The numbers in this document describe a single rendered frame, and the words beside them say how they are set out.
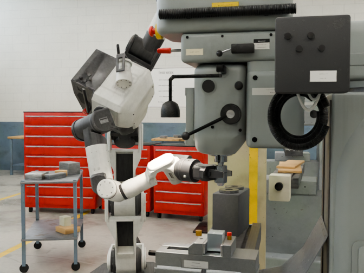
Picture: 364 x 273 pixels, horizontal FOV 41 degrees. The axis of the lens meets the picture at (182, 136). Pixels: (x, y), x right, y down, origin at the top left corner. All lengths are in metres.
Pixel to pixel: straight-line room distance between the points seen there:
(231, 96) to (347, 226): 0.56
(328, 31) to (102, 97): 1.02
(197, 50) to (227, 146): 0.35
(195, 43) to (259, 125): 0.35
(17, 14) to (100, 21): 2.15
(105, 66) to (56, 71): 9.96
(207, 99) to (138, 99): 0.47
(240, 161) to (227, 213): 1.36
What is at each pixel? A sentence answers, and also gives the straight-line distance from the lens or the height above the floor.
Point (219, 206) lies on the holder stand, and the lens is 2.18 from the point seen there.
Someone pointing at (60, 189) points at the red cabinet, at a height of 0.35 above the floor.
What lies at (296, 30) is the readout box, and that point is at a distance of 1.39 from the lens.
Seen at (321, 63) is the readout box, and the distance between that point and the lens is 1.38.
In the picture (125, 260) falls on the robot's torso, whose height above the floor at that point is 0.71.
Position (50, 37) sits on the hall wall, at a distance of 12.25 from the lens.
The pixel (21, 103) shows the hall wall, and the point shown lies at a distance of 12.50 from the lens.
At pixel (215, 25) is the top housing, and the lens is 1.66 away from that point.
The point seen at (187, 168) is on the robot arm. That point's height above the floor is 1.25.
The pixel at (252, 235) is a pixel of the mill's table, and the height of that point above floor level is 0.91.
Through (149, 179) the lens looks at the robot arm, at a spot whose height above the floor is 1.20.
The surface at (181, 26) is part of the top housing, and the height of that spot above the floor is 1.75.
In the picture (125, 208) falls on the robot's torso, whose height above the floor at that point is 0.99.
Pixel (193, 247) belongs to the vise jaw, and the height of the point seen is 1.01.
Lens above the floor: 1.46
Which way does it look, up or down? 3 degrees down
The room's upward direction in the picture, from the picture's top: straight up
